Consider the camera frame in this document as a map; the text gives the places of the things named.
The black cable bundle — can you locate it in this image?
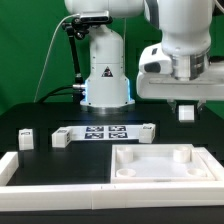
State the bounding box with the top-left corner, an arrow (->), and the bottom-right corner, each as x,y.
37,84 -> 76,103

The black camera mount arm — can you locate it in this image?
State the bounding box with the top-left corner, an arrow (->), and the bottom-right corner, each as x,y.
62,19 -> 89,103

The AprilTag marker sheet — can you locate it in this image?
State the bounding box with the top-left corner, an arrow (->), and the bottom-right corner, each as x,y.
70,125 -> 141,141

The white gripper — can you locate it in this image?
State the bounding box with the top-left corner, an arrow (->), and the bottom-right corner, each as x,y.
136,46 -> 224,116

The white U-shaped fence wall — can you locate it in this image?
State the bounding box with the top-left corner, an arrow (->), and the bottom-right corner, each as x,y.
0,147 -> 224,211

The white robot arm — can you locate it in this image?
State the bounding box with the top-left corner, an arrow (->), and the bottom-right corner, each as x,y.
64,0 -> 224,115

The white square tabletop tray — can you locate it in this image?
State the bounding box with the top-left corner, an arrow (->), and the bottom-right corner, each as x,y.
110,144 -> 216,183

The white camera cable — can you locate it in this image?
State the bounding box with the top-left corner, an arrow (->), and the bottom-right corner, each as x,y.
33,13 -> 81,103

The grey camera on mount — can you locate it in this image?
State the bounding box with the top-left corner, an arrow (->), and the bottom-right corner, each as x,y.
80,11 -> 110,23

